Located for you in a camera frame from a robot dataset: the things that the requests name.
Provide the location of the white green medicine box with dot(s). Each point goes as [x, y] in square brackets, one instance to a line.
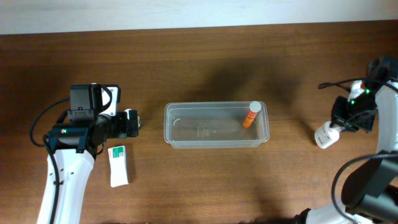
[118, 166]

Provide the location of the orange tube white cap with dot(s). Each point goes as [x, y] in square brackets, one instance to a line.
[254, 108]

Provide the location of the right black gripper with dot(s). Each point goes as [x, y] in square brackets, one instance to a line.
[344, 117]

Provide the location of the white plastic bottle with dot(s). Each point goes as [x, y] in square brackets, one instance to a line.
[327, 135]

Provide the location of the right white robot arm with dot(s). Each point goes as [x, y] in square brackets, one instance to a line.
[361, 190]

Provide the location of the dark brown bottle white cap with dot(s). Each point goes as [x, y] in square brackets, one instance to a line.
[133, 118]

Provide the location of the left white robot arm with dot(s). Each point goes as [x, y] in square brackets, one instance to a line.
[73, 144]

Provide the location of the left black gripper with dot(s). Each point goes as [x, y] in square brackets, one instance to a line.
[132, 123]

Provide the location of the clear plastic container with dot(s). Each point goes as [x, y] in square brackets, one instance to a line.
[214, 125]

